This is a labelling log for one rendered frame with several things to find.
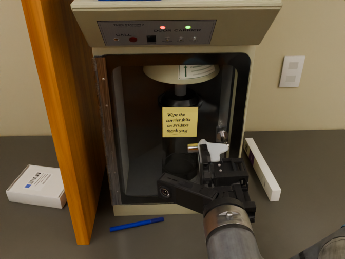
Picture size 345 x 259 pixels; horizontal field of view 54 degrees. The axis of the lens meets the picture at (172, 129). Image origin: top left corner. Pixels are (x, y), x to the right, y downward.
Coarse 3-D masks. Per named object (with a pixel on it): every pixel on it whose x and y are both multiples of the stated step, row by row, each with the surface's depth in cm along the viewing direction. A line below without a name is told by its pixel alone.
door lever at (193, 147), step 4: (220, 132) 76; (224, 132) 76; (220, 136) 76; (224, 136) 75; (224, 140) 74; (188, 144) 73; (192, 144) 73; (196, 144) 73; (228, 144) 72; (188, 148) 72; (192, 148) 72; (196, 148) 72; (228, 148) 72; (188, 152) 73; (192, 152) 73
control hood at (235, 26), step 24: (96, 0) 52; (168, 0) 52; (192, 0) 52; (216, 0) 52; (240, 0) 52; (264, 0) 52; (96, 24) 55; (216, 24) 56; (240, 24) 56; (264, 24) 57
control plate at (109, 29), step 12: (108, 24) 55; (120, 24) 55; (132, 24) 55; (144, 24) 55; (156, 24) 55; (168, 24) 55; (180, 24) 56; (192, 24) 56; (204, 24) 56; (108, 36) 59; (120, 36) 59; (132, 36) 59; (144, 36) 59; (156, 36) 59; (168, 36) 60; (180, 36) 60; (192, 36) 60; (204, 36) 60
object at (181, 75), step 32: (128, 64) 67; (160, 64) 67; (192, 64) 67; (224, 64) 67; (128, 96) 70; (160, 96) 71; (192, 96) 71; (224, 96) 71; (128, 128) 75; (160, 128) 75; (224, 128) 76; (128, 160) 79; (160, 160) 80; (192, 160) 80; (128, 192) 85
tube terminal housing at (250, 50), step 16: (96, 48) 66; (112, 48) 66; (128, 48) 66; (144, 48) 66; (160, 48) 66; (176, 48) 66; (192, 48) 67; (208, 48) 67; (224, 48) 67; (240, 48) 67; (128, 208) 89; (144, 208) 90; (160, 208) 90; (176, 208) 90
